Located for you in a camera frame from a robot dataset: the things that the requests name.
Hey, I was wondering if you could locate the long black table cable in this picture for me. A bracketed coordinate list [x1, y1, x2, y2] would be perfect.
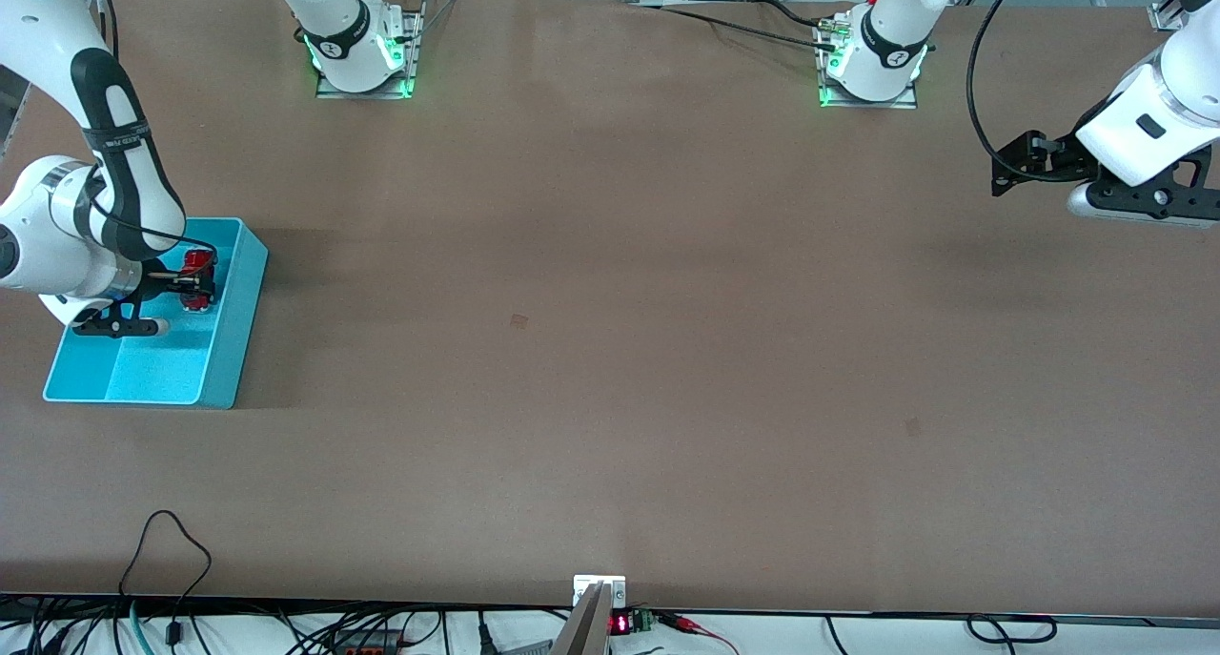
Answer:
[634, 3, 842, 51]

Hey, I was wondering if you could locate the red wire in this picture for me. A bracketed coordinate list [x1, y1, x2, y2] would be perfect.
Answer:
[658, 613, 741, 655]

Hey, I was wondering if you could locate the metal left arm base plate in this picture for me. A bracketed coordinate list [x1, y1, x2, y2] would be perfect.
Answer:
[817, 14, 920, 111]

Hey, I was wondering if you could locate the grey camera mounting bracket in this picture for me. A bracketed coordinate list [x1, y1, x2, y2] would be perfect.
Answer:
[551, 574, 628, 655]

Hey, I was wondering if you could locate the blue plastic box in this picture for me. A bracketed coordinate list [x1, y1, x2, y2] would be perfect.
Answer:
[43, 216, 271, 410]

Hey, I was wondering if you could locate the short black table cable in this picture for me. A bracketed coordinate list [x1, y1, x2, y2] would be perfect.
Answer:
[753, 0, 836, 29]

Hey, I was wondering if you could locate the black left camera bracket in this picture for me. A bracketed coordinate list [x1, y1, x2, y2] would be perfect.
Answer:
[1087, 148, 1220, 222]

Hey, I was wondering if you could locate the black coiled cable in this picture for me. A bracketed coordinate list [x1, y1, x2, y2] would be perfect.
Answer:
[966, 614, 1059, 644]

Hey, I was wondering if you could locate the black camera bracket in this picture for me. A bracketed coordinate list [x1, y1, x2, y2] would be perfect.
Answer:
[72, 288, 161, 339]
[1087, 148, 1220, 222]

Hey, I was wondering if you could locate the red beetle toy car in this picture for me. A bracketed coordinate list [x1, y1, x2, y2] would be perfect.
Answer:
[181, 248, 219, 312]

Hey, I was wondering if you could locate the black orange connector block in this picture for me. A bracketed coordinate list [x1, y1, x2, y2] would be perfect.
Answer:
[332, 630, 401, 655]

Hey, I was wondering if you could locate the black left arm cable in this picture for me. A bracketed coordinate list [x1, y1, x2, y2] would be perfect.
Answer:
[966, 0, 1083, 184]

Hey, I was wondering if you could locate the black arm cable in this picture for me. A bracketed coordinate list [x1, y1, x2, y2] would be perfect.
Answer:
[88, 0, 220, 284]
[966, 0, 1083, 184]

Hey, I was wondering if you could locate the thin black looped cable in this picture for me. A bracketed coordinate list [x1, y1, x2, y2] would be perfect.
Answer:
[118, 509, 213, 645]

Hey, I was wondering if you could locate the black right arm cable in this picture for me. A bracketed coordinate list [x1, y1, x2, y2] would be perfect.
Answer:
[88, 0, 220, 284]

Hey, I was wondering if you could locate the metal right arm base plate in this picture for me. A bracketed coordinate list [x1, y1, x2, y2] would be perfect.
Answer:
[315, 0, 425, 100]

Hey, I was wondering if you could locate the black right camera bracket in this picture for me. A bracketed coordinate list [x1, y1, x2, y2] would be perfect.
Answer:
[72, 288, 161, 339]

